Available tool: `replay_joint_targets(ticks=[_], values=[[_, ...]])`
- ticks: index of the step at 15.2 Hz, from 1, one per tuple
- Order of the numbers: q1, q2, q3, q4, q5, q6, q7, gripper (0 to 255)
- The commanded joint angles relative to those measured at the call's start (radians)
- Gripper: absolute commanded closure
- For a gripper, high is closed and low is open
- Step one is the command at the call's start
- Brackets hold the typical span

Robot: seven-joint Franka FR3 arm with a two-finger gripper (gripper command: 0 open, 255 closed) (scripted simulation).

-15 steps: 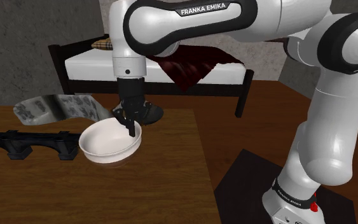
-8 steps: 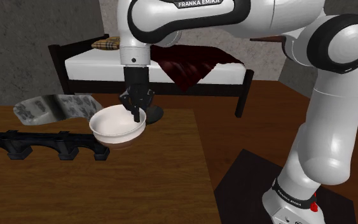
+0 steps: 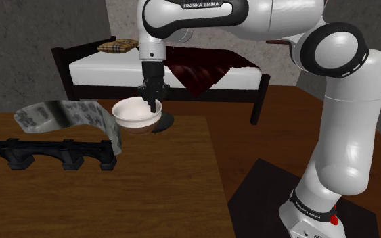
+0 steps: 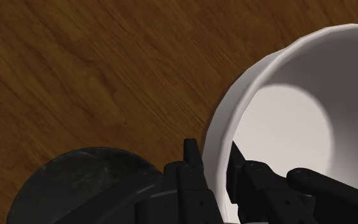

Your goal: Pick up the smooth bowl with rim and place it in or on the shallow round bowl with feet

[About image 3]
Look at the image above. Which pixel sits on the white bowl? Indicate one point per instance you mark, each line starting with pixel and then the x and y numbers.
pixel 132 115

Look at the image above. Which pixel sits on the black arched bridge model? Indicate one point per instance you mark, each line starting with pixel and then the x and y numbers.
pixel 45 151

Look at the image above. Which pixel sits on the grey patterned curved sheet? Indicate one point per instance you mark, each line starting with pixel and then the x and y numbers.
pixel 78 113

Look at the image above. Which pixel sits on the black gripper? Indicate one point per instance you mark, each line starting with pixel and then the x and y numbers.
pixel 153 73

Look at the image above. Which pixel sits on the dark robot stand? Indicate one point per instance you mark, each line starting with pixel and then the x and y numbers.
pixel 262 201

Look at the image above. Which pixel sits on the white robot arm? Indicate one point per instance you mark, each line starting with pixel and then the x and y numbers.
pixel 348 131

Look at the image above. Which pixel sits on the brown wooden table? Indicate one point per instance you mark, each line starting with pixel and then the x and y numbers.
pixel 157 191

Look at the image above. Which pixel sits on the dark wooden bed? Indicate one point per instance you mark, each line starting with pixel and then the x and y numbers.
pixel 111 71

